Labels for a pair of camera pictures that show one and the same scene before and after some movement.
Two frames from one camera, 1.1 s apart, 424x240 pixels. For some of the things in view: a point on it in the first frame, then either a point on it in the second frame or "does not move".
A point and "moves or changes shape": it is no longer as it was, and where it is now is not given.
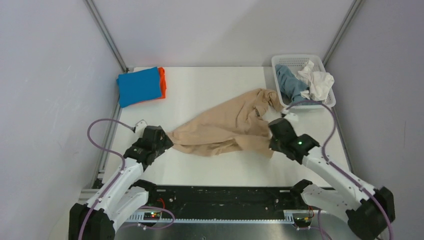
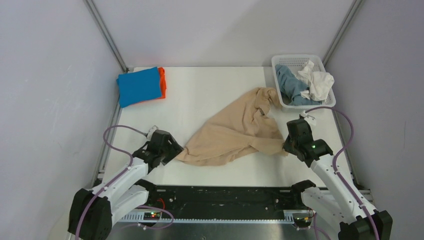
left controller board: (154, 216) does not move
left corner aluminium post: (97, 21) does not move
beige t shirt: (235, 127) moves or changes shape
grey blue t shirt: (291, 86) does not move
